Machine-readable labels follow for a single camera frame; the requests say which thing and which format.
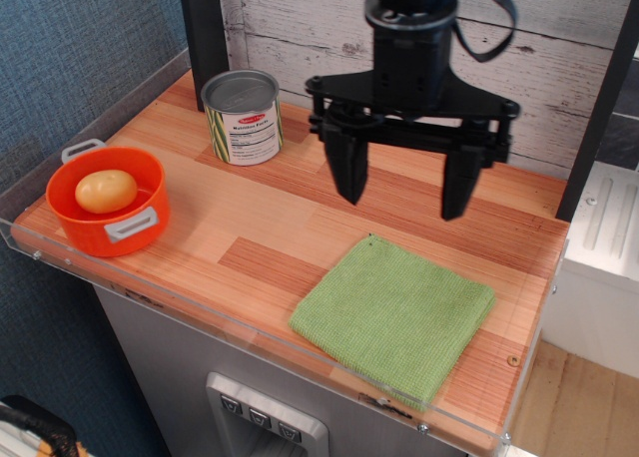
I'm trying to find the grey toy fridge cabinet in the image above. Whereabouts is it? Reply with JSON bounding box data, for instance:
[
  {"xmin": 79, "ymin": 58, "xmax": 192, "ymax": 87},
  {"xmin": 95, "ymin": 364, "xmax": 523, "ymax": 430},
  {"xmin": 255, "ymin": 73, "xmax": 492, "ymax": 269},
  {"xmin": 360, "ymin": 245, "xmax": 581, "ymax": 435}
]
[{"xmin": 96, "ymin": 287, "xmax": 463, "ymax": 456}]

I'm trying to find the white black corner object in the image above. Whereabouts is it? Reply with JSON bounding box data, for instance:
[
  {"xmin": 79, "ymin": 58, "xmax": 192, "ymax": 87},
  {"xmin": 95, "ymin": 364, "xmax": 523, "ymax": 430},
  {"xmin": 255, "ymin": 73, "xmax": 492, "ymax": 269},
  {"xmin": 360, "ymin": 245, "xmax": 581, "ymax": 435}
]
[{"xmin": 1, "ymin": 395, "xmax": 77, "ymax": 456}]

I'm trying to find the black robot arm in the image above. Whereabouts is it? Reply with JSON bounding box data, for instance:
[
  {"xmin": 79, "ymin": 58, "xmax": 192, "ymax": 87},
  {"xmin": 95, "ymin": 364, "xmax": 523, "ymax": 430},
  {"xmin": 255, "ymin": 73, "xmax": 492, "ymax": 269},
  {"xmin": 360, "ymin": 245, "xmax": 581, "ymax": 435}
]
[{"xmin": 306, "ymin": 0, "xmax": 520, "ymax": 221}]

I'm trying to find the toy corn can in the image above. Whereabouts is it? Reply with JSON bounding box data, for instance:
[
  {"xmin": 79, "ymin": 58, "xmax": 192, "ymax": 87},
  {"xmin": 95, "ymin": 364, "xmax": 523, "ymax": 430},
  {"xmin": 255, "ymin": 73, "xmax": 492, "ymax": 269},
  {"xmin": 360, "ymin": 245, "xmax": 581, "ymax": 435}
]
[{"xmin": 201, "ymin": 70, "xmax": 284, "ymax": 166}]

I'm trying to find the clear acrylic table guard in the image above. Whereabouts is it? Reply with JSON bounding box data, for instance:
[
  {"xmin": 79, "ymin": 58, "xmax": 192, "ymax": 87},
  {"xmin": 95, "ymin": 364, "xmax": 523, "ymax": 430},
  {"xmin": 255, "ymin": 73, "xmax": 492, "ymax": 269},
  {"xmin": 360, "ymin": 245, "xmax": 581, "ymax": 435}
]
[{"xmin": 1, "ymin": 54, "xmax": 567, "ymax": 456}]

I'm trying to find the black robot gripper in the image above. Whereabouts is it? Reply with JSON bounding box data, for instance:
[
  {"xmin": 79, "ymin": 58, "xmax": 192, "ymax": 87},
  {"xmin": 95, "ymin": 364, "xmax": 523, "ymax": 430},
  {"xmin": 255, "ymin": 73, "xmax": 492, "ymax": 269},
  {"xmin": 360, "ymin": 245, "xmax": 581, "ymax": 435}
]
[{"xmin": 306, "ymin": 20, "xmax": 520, "ymax": 221}]

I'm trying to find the black right post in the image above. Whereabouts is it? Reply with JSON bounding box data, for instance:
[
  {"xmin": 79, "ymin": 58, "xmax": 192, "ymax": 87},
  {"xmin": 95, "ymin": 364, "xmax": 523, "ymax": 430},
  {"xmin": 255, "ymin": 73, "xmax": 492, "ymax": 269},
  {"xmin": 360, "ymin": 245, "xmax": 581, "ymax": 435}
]
[{"xmin": 555, "ymin": 0, "xmax": 638, "ymax": 223}]

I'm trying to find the white toy sink unit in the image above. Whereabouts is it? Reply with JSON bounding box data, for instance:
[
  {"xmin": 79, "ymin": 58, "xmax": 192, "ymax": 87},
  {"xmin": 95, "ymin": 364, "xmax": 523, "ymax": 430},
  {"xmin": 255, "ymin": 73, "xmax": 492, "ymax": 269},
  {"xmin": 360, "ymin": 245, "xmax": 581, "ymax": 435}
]
[{"xmin": 541, "ymin": 162, "xmax": 638, "ymax": 377}]

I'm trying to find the black post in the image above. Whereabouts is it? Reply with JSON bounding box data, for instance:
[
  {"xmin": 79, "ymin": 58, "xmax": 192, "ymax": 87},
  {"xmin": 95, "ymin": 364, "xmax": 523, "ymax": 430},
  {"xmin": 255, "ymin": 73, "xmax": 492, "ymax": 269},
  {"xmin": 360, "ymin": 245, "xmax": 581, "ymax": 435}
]
[
  {"xmin": 181, "ymin": 0, "xmax": 230, "ymax": 112},
  {"xmin": 555, "ymin": 0, "xmax": 638, "ymax": 223}
]

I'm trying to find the orange fuzzy object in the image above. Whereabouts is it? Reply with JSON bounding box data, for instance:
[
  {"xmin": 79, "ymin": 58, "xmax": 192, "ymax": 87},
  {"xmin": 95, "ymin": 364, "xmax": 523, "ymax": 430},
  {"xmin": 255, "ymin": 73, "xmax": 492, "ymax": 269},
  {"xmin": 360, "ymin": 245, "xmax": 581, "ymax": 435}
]
[{"xmin": 56, "ymin": 441, "xmax": 91, "ymax": 457}]

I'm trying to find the silver dispenser panel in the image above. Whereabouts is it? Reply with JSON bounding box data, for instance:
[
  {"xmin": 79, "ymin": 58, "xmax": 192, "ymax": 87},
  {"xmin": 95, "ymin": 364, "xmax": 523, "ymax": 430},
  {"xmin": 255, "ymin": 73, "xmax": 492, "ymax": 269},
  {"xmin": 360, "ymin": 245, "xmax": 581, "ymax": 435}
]
[{"xmin": 206, "ymin": 372, "xmax": 329, "ymax": 456}]

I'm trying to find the green folded cloth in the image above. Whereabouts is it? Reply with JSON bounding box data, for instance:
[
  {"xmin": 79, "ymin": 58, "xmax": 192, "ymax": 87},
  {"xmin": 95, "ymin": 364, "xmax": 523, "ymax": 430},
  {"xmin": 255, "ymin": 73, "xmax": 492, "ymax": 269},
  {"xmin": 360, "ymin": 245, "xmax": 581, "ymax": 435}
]
[{"xmin": 289, "ymin": 234, "xmax": 495, "ymax": 410}]

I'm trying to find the orange toy pot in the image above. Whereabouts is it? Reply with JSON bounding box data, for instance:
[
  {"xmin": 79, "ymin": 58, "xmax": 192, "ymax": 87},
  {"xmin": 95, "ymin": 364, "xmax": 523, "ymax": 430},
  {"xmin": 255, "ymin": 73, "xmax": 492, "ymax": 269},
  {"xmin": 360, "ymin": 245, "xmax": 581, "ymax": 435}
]
[{"xmin": 46, "ymin": 139, "xmax": 170, "ymax": 257}]

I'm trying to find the yellow toy potato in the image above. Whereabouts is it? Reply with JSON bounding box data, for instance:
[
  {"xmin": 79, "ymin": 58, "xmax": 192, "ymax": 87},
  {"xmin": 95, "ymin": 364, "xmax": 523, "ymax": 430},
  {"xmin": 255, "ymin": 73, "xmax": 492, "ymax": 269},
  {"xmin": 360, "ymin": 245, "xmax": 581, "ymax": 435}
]
[{"xmin": 75, "ymin": 170, "xmax": 138, "ymax": 214}]

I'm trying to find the black left post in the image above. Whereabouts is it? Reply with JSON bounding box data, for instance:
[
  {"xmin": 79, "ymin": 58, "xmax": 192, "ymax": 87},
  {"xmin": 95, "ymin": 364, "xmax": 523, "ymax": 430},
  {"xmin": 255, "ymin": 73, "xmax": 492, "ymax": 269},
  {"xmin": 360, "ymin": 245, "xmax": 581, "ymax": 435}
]
[{"xmin": 181, "ymin": 0, "xmax": 230, "ymax": 112}]

